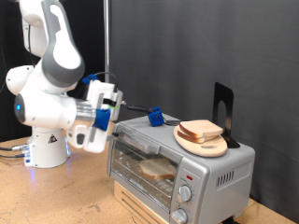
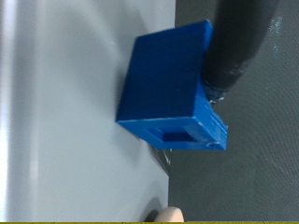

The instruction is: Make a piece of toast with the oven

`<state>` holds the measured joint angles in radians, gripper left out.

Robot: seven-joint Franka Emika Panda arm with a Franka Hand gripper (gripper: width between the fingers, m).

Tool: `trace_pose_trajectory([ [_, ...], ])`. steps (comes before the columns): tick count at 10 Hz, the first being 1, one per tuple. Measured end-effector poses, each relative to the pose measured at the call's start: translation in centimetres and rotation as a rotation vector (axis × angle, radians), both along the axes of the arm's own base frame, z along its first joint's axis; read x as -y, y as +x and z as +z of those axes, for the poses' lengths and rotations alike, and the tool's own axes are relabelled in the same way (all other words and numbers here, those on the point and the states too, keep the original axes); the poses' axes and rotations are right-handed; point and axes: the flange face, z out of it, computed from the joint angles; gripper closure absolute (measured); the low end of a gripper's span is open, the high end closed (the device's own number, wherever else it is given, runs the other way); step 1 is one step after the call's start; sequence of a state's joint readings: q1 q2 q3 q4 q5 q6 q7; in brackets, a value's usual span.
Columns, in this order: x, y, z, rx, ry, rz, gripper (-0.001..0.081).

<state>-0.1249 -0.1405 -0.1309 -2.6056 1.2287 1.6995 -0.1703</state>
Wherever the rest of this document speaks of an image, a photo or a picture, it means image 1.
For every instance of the silver knob at oven bottom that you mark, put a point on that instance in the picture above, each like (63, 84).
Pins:
(179, 216)

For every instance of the silver toaster oven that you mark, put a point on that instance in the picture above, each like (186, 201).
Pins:
(199, 174)

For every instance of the black fabric backdrop curtain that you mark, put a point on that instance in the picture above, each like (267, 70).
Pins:
(9, 46)

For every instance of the vertical metal pole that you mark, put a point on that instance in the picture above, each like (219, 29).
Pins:
(107, 37)

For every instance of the bread slice with brown crust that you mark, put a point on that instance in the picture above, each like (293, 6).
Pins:
(201, 127)
(193, 138)

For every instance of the white bread slice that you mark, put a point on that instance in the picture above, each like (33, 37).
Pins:
(157, 168)

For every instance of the oval wooden cutting board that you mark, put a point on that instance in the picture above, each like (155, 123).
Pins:
(202, 149)

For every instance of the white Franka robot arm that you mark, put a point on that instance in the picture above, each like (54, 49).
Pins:
(43, 109)

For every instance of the red oven indicator light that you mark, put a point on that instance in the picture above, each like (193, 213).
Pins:
(189, 178)

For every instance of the grey fabric backdrop curtain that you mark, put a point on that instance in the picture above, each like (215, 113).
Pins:
(218, 46)

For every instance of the silver wrist camera blue mount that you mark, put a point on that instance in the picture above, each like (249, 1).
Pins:
(102, 119)

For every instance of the black metal bookend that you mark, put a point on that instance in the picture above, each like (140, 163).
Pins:
(230, 102)

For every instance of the silver knob below red light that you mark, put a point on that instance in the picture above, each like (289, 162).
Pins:
(184, 193)

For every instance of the metal spatula with blue block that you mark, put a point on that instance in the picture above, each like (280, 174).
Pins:
(155, 118)

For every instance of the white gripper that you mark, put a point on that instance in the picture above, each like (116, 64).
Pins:
(96, 93)

